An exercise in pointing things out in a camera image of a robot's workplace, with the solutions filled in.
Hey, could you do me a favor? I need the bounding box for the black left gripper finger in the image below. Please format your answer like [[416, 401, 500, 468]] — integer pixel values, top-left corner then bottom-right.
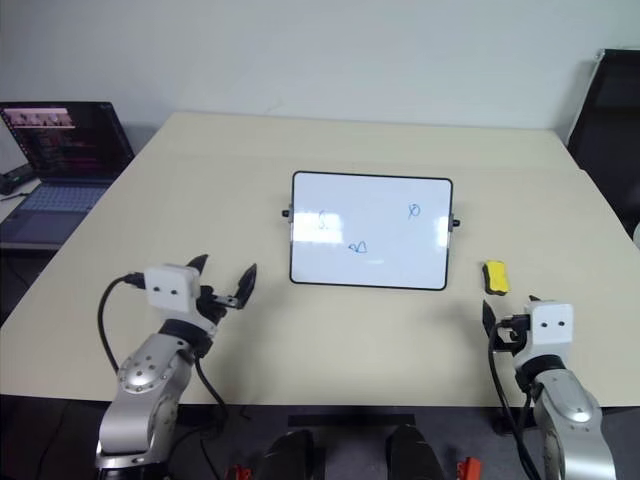
[[183, 253, 211, 278], [234, 262, 259, 310]]

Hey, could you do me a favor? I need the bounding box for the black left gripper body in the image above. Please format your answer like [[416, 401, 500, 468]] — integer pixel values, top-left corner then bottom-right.
[[192, 283, 239, 336]]

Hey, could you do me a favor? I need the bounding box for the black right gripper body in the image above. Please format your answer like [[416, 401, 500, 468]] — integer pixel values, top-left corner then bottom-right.
[[494, 311, 533, 358]]

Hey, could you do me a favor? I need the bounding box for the yellow and black eraser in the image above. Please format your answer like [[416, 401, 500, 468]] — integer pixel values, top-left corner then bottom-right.
[[480, 259, 512, 296]]

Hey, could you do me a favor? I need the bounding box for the small black-framed whiteboard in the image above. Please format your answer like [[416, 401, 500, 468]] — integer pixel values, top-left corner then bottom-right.
[[280, 170, 462, 292]]

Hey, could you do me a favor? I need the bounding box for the dark rounded shape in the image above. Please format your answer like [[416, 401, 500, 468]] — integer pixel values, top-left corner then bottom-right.
[[261, 429, 317, 480]]

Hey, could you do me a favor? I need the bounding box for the open dark laptop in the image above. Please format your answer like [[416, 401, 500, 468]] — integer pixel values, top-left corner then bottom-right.
[[0, 101, 137, 247]]

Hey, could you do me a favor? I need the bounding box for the black office chair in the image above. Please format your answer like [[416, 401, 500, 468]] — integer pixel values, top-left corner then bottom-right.
[[566, 48, 640, 242]]

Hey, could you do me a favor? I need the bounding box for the black box with green light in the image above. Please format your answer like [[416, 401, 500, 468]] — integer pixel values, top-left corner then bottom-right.
[[0, 164, 37, 197]]

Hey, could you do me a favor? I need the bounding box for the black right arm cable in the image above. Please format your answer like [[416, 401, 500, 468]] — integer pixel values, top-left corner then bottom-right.
[[488, 315, 544, 480]]

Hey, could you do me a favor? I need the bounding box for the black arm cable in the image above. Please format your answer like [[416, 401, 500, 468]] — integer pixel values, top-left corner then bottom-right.
[[488, 315, 544, 480], [98, 271, 227, 407]]

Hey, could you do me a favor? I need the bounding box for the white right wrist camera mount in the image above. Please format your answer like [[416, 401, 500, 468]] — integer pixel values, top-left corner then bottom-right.
[[528, 300, 575, 358]]

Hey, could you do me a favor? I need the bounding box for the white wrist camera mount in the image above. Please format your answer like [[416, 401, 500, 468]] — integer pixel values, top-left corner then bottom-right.
[[528, 300, 575, 358], [143, 263, 201, 314]]

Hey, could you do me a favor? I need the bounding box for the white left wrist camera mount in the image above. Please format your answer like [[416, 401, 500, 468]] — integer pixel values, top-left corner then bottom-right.
[[143, 263, 201, 314]]

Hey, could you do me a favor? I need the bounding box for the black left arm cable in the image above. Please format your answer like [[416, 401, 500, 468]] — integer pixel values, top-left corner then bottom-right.
[[98, 271, 227, 407]]

